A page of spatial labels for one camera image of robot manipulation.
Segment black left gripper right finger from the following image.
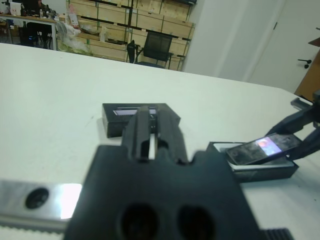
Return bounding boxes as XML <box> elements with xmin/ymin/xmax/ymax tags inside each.
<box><xmin>156</xmin><ymin>104</ymin><xmax>188</xmax><ymax>163</ymax></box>

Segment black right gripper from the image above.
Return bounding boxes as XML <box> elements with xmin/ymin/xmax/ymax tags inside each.
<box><xmin>266</xmin><ymin>91</ymin><xmax>320</xmax><ymax>161</ymax></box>

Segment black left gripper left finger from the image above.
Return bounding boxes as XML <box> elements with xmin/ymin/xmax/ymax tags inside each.
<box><xmin>121</xmin><ymin>106</ymin><xmax>151</xmax><ymax>161</ymax></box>

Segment black printed box lid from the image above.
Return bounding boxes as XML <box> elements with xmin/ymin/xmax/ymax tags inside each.
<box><xmin>101</xmin><ymin>102</ymin><xmax>181</xmax><ymax>140</ymax></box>

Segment black smartphone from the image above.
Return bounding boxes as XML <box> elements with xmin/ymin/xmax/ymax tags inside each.
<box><xmin>225</xmin><ymin>133</ymin><xmax>302</xmax><ymax>166</ymax></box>

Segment black box with white insert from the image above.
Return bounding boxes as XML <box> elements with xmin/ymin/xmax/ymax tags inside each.
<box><xmin>206</xmin><ymin>141</ymin><xmax>300</xmax><ymax>182</ymax></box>

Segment white pink desk box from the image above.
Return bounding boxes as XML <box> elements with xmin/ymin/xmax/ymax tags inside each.
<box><xmin>8</xmin><ymin>1</ymin><xmax>22</xmax><ymax>15</ymax></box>

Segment black mesh office chair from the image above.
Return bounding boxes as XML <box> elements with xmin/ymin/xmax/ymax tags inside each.
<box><xmin>136</xmin><ymin>31</ymin><xmax>175</xmax><ymax>70</ymax></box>

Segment small clear plastic bag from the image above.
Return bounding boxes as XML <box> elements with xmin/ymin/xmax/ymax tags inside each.
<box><xmin>99</xmin><ymin>26</ymin><xmax>109</xmax><ymax>42</ymax></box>

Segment white door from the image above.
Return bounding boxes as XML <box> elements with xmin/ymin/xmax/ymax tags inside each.
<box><xmin>246</xmin><ymin>0</ymin><xmax>320</xmax><ymax>96</ymax></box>

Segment crumpled yellowish plastic bag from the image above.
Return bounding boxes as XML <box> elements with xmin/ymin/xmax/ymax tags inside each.
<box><xmin>57</xmin><ymin>21</ymin><xmax>95</xmax><ymax>56</ymax></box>

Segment stacked wooden crates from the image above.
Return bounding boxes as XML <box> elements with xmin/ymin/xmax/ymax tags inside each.
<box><xmin>66</xmin><ymin>0</ymin><xmax>196</xmax><ymax>72</ymax></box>

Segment pink white package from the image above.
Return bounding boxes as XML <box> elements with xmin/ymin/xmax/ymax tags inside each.
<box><xmin>67</xmin><ymin>3</ymin><xmax>80</xmax><ymax>28</ymax></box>

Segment black desk chair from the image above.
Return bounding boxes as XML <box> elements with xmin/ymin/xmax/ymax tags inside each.
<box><xmin>21</xmin><ymin>21</ymin><xmax>52</xmax><ymax>48</ymax></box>

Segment white office desk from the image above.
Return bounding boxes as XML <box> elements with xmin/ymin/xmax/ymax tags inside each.
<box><xmin>0</xmin><ymin>13</ymin><xmax>58</xmax><ymax>51</ymax></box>

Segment seated person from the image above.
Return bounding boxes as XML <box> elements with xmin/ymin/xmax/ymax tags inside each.
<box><xmin>34</xmin><ymin>0</ymin><xmax>51</xmax><ymax>18</ymax></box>

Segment black door handle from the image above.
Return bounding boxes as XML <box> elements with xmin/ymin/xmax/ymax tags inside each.
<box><xmin>297</xmin><ymin>58</ymin><xmax>312</xmax><ymax>70</ymax></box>

